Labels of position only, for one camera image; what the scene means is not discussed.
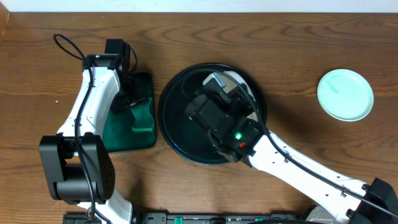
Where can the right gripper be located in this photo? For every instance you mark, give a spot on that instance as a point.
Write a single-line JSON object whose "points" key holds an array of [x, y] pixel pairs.
{"points": [[242, 97]]}

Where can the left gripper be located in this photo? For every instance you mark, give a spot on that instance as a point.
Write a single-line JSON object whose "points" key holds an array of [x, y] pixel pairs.
{"points": [[134, 98]]}

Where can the white plate with green stain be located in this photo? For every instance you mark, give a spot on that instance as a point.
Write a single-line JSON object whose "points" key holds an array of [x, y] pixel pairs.
{"points": [[230, 85]]}

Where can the yellow green sponge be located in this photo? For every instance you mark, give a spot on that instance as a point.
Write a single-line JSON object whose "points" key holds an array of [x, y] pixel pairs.
{"points": [[144, 120]]}

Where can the mint green plate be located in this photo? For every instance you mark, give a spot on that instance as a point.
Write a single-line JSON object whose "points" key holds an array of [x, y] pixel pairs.
{"points": [[345, 95]]}

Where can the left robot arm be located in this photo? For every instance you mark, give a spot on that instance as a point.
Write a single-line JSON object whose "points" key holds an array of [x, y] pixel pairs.
{"points": [[77, 166]]}

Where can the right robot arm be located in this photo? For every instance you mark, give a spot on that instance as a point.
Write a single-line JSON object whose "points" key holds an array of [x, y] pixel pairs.
{"points": [[346, 199]]}

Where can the black rectangular water tray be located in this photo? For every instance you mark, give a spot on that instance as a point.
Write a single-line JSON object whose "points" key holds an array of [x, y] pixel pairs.
{"points": [[118, 134]]}

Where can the round black tray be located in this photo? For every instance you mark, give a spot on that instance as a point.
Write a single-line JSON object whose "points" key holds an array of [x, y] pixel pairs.
{"points": [[174, 124]]}

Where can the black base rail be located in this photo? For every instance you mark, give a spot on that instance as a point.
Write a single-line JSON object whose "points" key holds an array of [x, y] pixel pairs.
{"points": [[163, 218]]}

